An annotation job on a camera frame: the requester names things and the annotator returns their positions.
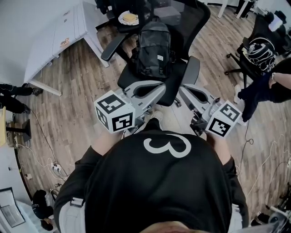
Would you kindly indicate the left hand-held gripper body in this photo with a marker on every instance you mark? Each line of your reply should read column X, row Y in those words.
column 113, row 103

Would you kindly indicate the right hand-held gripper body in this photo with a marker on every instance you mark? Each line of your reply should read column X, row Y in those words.
column 227, row 111

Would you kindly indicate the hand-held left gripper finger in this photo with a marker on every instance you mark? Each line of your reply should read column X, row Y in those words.
column 147, row 83
column 154, row 96

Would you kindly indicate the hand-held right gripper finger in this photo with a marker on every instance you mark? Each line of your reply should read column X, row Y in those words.
column 197, row 88
column 189, row 97

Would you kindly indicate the black mesh office chair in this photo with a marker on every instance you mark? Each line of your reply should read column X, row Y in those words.
column 147, row 77

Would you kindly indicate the dark grey backpack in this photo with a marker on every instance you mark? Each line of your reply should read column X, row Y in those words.
column 154, row 45

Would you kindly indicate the person's left forearm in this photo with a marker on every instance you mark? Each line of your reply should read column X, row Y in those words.
column 106, row 141

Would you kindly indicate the person's right forearm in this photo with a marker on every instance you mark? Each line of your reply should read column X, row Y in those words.
column 218, row 148

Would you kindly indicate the person's shoe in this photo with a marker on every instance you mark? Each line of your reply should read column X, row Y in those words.
column 157, row 114

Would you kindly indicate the patterned plate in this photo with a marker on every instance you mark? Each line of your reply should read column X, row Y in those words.
column 122, row 22

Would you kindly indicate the yellow bread slice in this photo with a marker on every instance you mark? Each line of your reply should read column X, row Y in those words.
column 130, row 17

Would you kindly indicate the orange sticker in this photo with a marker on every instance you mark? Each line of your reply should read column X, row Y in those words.
column 64, row 42

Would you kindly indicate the white table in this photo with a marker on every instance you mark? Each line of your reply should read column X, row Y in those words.
column 221, row 11

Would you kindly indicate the person's black printed shirt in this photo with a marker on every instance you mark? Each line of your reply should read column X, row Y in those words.
column 159, row 182

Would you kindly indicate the white power strip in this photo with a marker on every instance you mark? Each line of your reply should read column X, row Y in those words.
column 56, row 167

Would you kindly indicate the white desk with drawers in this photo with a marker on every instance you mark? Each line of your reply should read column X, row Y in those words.
column 63, row 27

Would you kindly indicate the white cloth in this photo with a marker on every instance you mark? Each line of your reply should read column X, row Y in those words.
column 275, row 23

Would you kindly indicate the light wooden table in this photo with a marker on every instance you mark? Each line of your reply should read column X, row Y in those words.
column 2, row 127

